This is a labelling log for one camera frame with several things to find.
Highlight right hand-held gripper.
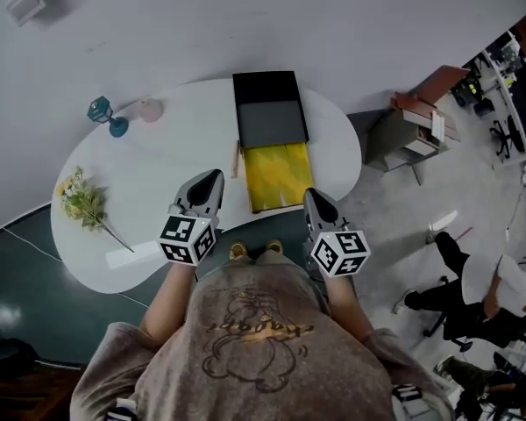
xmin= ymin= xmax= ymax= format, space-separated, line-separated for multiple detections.
xmin=304 ymin=188 xmax=373 ymax=278

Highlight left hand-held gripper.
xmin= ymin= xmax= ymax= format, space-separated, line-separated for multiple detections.
xmin=159 ymin=169 xmax=225 ymax=267

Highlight black box with lid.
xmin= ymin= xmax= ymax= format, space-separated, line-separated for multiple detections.
xmin=231 ymin=70 xmax=313 ymax=215

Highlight person's right forearm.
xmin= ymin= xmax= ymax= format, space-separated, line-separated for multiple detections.
xmin=326 ymin=274 xmax=373 ymax=344

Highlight person's left forearm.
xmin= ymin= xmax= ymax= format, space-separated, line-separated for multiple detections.
xmin=139 ymin=260 xmax=198 ymax=346

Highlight white curved desk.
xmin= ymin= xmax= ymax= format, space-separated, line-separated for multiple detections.
xmin=50 ymin=78 xmax=363 ymax=295

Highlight grey side cabinet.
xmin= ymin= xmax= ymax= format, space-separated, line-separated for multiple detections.
xmin=362 ymin=92 xmax=459 ymax=187

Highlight yellow flower bouquet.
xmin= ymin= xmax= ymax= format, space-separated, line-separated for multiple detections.
xmin=55 ymin=166 xmax=136 ymax=253

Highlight teal lantern ornament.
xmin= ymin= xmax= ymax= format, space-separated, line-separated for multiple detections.
xmin=86 ymin=96 xmax=130 ymax=139

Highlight person's brown printed shirt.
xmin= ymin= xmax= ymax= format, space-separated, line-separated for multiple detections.
xmin=69 ymin=254 xmax=455 ymax=421

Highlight brown board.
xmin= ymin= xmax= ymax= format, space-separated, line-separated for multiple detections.
xmin=414 ymin=64 xmax=471 ymax=104

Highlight long white office desk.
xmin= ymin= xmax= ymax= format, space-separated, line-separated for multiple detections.
xmin=481 ymin=31 xmax=526 ymax=164

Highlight black bag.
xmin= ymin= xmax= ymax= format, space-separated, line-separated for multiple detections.
xmin=0 ymin=335 xmax=40 ymax=381

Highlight white power cable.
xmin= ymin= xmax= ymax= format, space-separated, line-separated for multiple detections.
xmin=0 ymin=225 xmax=150 ymax=309

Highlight striped shoulder strap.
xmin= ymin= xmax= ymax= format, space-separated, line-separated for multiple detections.
xmin=104 ymin=399 xmax=137 ymax=421
xmin=391 ymin=383 xmax=423 ymax=405

